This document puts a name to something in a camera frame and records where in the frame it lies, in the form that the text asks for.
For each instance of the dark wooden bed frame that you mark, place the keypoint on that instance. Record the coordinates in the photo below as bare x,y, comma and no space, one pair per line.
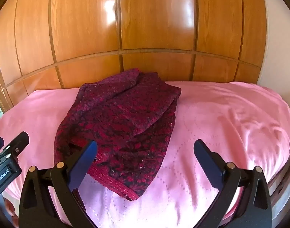
281,187

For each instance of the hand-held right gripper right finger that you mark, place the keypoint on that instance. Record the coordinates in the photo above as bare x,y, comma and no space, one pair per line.
206,163

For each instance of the wooden panelled wardrobe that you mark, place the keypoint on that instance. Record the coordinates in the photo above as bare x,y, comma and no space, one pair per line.
154,28

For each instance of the dark red patterned knit garment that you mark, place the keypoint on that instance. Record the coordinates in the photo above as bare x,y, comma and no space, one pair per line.
126,123

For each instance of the pink bed sheet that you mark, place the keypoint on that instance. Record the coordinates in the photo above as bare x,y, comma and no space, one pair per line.
230,128

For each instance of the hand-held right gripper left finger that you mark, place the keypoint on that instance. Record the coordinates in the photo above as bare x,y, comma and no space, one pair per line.
87,158

